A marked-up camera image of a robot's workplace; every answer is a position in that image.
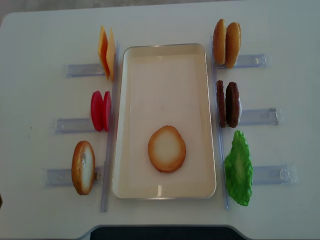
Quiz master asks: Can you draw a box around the green lettuce leaf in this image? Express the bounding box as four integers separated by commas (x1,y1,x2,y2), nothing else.
224,130,254,206

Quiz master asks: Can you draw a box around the bread slice on tray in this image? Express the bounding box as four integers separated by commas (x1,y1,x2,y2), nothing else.
148,125,186,173

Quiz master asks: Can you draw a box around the right red tomato slice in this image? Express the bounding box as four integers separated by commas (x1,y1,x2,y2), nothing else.
102,91,111,132

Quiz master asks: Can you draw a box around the red tomato slice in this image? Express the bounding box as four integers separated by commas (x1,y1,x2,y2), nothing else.
90,91,103,132
102,91,111,132

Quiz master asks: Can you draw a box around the left red tomato slice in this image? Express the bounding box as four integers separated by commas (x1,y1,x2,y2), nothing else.
90,91,103,132

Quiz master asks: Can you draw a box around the left brown meat patty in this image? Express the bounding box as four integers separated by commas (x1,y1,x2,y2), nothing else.
216,80,227,128

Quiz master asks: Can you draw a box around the brown meat patty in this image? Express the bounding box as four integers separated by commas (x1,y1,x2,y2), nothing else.
216,80,227,128
225,82,240,128

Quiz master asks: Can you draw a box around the right brown meat patty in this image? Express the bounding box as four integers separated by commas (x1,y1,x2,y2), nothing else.
225,82,240,128

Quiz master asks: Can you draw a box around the right yellow cheese slice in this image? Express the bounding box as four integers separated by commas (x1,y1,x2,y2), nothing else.
106,28,116,81

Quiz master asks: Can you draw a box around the upright bread slice left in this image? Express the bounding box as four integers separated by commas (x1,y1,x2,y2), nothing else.
71,140,96,195

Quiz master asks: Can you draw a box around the left orange cheese slice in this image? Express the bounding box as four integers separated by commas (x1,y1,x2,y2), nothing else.
97,26,110,79

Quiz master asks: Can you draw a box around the clear holder under tomato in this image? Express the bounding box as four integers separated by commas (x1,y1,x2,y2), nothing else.
53,118,96,135

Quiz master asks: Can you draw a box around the clear holder under cheese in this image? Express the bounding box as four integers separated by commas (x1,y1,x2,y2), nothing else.
63,63,105,78

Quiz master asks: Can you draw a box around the clear holder under patties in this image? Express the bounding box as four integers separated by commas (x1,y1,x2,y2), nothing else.
238,107,285,126

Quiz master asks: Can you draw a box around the clear holder under bread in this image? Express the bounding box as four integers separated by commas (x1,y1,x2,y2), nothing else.
40,166,104,188

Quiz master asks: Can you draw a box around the clear holder under lettuce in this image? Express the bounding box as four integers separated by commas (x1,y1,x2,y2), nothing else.
253,164,298,185

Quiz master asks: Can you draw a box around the cream rectangular tray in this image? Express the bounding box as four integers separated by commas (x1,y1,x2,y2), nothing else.
112,43,217,200

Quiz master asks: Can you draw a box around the left bun half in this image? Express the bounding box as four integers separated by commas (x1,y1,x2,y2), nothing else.
212,18,227,65

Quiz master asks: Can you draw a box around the bun half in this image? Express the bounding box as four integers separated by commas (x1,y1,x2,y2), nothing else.
225,22,242,69
212,18,227,65

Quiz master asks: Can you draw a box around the right bun half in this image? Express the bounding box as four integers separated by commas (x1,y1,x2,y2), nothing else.
225,22,242,69

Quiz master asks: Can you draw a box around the clear holder under buns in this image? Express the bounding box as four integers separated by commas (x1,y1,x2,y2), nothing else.
214,52,273,70

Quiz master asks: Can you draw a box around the left long clear rail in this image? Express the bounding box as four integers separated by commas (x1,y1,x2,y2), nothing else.
100,40,122,213

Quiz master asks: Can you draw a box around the long clear rail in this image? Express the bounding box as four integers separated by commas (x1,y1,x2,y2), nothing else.
100,40,122,213
210,34,229,211

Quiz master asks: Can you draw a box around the right long clear rail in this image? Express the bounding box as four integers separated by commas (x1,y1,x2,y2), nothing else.
210,34,229,211

